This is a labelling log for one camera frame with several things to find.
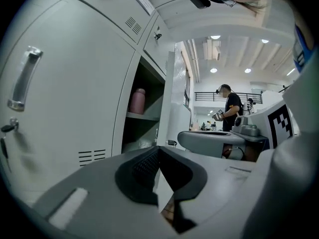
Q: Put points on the white ceiling air conditioner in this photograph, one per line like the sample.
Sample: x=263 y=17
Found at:
x=215 y=53

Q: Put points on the glossy poster board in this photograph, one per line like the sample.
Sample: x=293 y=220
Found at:
x=180 y=78

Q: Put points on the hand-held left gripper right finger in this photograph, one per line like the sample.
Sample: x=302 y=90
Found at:
x=214 y=195

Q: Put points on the long ceiling light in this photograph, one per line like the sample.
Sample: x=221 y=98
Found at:
x=290 y=72

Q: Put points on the round ceiling light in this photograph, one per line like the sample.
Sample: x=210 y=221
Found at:
x=215 y=37
x=265 y=41
x=247 y=70
x=213 y=70

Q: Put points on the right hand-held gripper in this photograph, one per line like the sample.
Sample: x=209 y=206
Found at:
x=259 y=123

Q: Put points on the small black-headed key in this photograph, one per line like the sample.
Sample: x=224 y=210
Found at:
x=157 y=35
x=10 y=127

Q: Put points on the white metal locker cabinet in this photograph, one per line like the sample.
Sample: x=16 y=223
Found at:
x=74 y=83

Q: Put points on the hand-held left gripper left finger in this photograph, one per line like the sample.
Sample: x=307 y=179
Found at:
x=99 y=195

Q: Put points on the black metal railing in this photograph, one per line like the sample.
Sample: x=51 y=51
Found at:
x=207 y=92

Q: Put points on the white partition panel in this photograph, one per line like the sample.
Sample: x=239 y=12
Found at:
x=182 y=123

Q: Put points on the pink bottle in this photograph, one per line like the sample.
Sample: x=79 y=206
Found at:
x=137 y=101

